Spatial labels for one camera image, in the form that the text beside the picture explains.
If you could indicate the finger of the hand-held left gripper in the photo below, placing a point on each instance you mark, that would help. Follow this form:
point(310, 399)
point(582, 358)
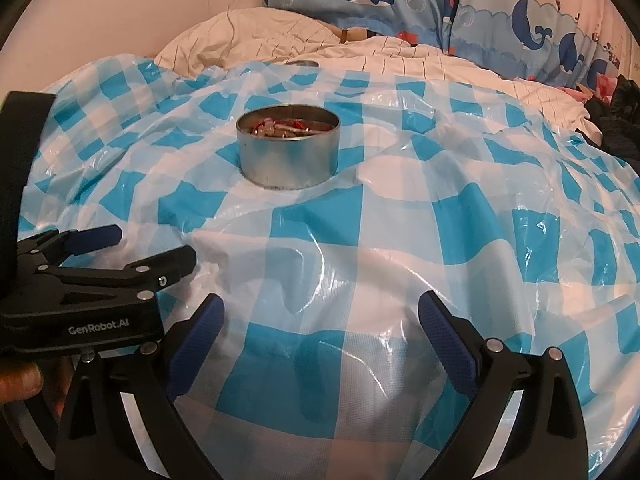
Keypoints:
point(97, 235)
point(165, 265)

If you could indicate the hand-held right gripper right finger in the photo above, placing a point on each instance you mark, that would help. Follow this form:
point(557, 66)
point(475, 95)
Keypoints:
point(450, 345)

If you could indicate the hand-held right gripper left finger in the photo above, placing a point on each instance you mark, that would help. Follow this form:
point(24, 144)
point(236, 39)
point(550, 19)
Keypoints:
point(197, 340)

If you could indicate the round metal tin can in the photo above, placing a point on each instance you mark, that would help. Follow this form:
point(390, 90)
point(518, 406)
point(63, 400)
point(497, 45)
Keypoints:
point(287, 160)

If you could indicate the person's left hand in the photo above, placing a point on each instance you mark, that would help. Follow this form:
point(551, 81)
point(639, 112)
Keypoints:
point(20, 382)

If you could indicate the blue checkered plastic sheet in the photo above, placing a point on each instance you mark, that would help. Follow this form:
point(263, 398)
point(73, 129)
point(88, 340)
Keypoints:
point(400, 240)

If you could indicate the white quilt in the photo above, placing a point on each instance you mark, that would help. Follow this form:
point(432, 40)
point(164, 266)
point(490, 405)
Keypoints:
point(260, 35)

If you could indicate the dark clothing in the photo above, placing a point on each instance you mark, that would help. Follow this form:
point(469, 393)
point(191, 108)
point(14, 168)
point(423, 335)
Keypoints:
point(617, 120)

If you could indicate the small wooden object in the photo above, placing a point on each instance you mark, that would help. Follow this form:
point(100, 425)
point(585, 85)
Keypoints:
point(355, 34)

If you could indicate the pink object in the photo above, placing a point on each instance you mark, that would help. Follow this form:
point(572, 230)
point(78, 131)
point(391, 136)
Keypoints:
point(602, 85)

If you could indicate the whale print curtain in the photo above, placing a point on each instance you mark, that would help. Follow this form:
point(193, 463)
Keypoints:
point(400, 5)

